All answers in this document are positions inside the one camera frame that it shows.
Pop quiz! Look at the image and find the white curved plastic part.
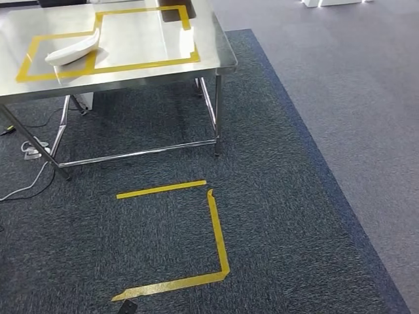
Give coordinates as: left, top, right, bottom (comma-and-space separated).
45, 27, 100, 67

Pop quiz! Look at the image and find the steel workbench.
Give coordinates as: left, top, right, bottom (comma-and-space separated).
0, 0, 238, 182

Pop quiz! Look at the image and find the white box under workbench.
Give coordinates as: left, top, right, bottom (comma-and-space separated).
72, 92, 94, 112

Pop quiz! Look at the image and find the long yellow floor strip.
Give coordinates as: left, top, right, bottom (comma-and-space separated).
116, 179, 207, 200

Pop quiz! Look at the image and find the gold floor tape strip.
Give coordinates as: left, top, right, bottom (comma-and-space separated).
111, 188, 230, 303

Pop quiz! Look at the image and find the black flat floor object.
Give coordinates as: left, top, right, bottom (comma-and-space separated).
117, 299, 138, 314

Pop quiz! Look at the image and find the yellow tape frame on workbench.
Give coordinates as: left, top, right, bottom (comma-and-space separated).
15, 4, 201, 84

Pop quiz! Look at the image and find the black floor cable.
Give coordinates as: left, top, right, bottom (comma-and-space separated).
0, 166, 57, 203

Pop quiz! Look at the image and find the white cable bundle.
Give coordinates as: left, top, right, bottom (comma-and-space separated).
20, 135, 52, 162

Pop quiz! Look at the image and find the white power cable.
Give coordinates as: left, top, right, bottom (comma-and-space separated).
0, 161, 50, 203

